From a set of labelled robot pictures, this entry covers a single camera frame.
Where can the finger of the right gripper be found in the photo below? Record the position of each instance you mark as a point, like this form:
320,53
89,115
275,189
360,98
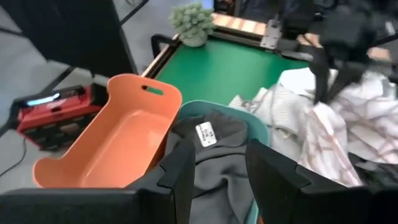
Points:
321,77
342,79

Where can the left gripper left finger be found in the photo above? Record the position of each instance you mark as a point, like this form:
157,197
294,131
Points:
174,199

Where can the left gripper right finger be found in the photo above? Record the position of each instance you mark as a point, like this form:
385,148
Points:
280,193

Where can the white towel grey pattern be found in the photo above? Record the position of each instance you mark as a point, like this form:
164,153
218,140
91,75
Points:
295,81

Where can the white towel red check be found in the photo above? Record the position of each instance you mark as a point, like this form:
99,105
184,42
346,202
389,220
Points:
367,124

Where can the dark grey plain towel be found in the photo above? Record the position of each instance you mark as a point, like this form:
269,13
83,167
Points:
224,174

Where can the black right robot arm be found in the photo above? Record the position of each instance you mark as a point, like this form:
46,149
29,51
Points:
295,21

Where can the orange plastic basket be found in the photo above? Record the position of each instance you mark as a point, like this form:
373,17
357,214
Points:
124,140

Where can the teal plastic basket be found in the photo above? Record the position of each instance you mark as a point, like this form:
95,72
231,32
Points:
199,107

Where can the green artificial potted plant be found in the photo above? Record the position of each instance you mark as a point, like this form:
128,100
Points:
192,21

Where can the black standing panel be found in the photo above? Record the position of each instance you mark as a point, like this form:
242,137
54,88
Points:
77,31

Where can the black metal table frame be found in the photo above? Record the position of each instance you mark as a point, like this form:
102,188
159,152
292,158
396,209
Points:
239,36

